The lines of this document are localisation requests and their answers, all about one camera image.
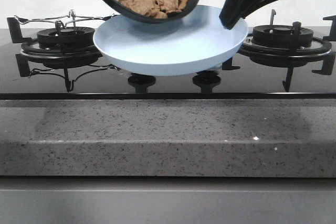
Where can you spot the black burner with grate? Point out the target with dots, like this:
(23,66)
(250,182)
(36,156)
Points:
(66,52)
(291,58)

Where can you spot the right black burner with grate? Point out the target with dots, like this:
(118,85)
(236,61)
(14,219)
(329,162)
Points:
(291,58)

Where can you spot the left black burner with grate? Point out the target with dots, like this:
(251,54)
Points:
(66,52)

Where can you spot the black glass gas cooktop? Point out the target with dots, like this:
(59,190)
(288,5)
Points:
(117,84)

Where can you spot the right silver control knob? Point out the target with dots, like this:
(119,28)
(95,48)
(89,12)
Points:
(210,70)

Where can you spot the light blue plate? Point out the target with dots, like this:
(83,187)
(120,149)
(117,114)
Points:
(192,44)

